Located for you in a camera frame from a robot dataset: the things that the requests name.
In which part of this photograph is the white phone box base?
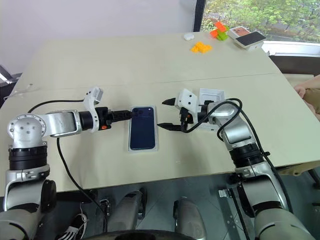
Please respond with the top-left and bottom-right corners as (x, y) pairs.
(127, 104), (160, 153)

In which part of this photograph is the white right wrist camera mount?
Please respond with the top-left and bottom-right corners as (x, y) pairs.
(174, 88), (200, 116)

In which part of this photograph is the green toy brick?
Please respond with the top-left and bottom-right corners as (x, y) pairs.
(215, 24), (231, 42)

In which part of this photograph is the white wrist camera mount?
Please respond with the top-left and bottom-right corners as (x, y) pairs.
(174, 88), (200, 116)
(83, 86), (104, 134)

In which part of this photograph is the dark rounded robot torso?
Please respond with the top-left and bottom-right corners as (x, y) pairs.
(84, 229), (209, 240)

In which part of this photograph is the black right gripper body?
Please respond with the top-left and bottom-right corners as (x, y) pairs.
(178, 106), (201, 132)

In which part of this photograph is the dark window frame post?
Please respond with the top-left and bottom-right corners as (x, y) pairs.
(193, 0), (208, 33)

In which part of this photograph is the dark blue smartphone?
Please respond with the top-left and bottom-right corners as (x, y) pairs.
(128, 105), (157, 151)

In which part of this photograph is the thin white cable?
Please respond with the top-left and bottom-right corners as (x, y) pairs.
(10, 83), (35, 98)

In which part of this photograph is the white window sill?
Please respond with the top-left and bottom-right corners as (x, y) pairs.
(261, 40), (320, 56)

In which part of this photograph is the person with black hair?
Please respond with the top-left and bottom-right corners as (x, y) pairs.
(293, 74), (320, 116)

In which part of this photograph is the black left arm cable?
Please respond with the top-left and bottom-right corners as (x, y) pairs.
(27, 98), (109, 240)

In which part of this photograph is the white payment terminal device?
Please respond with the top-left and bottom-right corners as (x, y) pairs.
(234, 31), (267, 53)

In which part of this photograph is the yellow toy brick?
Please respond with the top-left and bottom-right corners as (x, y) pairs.
(189, 41), (214, 54)

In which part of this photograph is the grey robot leg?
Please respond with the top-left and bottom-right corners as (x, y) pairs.
(173, 196), (208, 240)
(106, 190), (146, 234)

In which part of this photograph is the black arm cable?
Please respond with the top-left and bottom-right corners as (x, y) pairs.
(181, 97), (294, 214)
(27, 98), (109, 240)

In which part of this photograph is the silver metal floor bracket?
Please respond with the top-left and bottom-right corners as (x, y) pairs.
(218, 188), (239, 200)

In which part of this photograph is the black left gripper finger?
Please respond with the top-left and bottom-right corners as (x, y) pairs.
(116, 114), (137, 122)
(116, 108), (136, 117)

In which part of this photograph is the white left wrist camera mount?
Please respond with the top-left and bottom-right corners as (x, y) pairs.
(83, 86), (104, 134)

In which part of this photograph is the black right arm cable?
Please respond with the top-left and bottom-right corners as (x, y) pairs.
(181, 97), (294, 214)

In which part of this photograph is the grey metal frame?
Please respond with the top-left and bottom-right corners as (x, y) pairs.
(0, 64), (23, 85)

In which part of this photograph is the black white laced sneaker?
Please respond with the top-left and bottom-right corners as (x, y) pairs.
(58, 211), (89, 240)

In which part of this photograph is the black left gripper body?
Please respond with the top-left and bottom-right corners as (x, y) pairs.
(96, 106), (119, 132)

